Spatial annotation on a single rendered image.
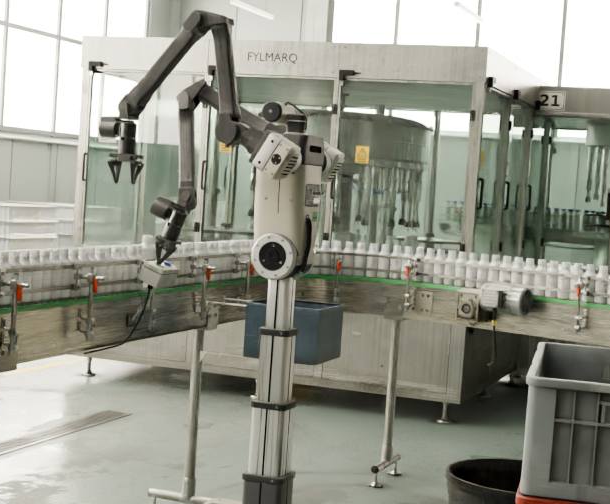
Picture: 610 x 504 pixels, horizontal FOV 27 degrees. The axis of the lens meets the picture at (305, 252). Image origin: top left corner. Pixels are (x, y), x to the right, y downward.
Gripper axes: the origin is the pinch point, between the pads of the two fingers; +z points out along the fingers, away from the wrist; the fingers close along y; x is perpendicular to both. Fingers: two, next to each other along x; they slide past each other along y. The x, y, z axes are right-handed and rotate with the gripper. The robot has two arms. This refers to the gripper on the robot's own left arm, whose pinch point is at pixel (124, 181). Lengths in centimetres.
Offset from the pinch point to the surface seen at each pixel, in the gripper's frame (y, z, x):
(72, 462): -104, 139, 161
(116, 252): -13.3, 25.5, 22.4
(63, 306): -9.2, 42.1, -18.5
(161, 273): 5.4, 31.3, 21.6
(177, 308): -9, 48, 67
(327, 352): 43, 62, 100
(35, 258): -13.4, 26.5, -30.5
